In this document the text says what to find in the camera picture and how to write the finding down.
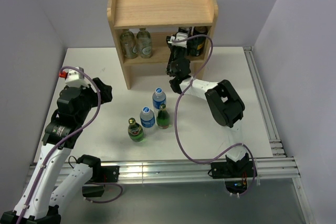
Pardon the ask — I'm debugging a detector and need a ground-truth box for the water bottle blue label rear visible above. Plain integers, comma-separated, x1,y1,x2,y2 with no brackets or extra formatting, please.
152,88,166,116

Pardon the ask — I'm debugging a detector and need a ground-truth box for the wooden two-tier shelf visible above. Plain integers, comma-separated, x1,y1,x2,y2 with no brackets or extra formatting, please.
107,0,218,89

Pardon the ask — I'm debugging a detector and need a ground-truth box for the green glass bottle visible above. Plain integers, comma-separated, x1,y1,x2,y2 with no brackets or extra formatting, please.
156,103,170,129
128,118,144,142

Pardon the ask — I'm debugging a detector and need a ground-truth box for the clear glass bottle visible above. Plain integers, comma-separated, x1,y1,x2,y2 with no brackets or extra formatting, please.
136,28,152,59
120,29,138,59

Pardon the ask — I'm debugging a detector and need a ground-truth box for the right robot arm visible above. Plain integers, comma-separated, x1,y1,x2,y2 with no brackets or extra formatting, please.
166,32,253,177

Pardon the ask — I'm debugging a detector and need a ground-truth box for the aluminium front rail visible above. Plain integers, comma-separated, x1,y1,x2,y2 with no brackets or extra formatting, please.
26,158,300,185

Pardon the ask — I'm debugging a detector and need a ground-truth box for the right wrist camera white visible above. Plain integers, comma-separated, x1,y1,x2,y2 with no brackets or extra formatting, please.
166,32,188,49

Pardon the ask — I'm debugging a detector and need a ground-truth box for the clear glass bottle left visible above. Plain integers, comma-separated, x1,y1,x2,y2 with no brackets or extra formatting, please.
120,29,138,59

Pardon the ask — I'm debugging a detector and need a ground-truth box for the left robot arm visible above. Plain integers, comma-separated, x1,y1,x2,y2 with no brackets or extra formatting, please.
1,78,112,223

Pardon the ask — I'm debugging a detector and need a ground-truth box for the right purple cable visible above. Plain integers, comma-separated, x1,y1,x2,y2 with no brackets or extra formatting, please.
172,34,257,198

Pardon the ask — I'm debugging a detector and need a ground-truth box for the dark beverage can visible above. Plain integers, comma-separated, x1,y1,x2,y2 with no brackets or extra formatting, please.
187,26,208,57
177,26,192,40

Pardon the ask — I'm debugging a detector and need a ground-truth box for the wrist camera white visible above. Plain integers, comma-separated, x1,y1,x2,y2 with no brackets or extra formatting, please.
59,67,88,88
166,32,188,49

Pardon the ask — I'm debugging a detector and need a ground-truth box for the water bottle blue label front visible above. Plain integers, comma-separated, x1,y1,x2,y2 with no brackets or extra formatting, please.
140,106,155,129

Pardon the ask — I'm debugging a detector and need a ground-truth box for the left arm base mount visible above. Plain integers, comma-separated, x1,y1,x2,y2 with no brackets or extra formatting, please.
82,165,120,198

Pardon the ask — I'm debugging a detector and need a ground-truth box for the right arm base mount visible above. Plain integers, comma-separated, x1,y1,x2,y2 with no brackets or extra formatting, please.
208,161,258,198

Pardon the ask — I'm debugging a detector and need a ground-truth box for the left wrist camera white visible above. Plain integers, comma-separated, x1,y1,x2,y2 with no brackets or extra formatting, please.
59,67,88,88

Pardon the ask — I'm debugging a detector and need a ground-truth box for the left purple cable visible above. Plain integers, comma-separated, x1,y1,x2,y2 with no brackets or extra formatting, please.
15,66,123,224

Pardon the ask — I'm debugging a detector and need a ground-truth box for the water bottle blue label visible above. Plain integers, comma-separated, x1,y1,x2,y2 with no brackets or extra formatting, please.
140,106,155,129
152,88,166,116

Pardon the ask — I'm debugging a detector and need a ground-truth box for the clear glass bottle right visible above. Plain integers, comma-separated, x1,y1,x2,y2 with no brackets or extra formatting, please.
136,28,152,59

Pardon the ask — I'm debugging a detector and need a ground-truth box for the purple cable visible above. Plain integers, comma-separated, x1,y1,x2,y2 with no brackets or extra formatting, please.
15,66,123,224
172,34,257,198

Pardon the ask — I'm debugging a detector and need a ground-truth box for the green glass bottle front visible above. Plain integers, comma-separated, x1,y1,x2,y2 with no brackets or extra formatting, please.
128,118,144,142

